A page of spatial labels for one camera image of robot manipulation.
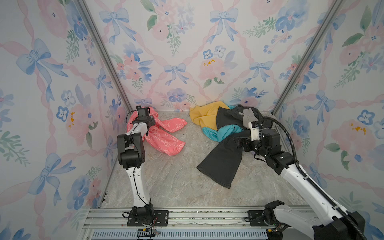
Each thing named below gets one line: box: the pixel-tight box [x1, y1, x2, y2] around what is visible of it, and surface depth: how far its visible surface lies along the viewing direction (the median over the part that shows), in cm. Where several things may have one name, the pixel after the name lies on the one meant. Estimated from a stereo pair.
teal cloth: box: [202, 105, 244, 142], surface depth 101 cm
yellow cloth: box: [189, 101, 230, 130], surface depth 113 cm
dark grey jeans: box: [197, 105, 251, 189], surface depth 97 cm
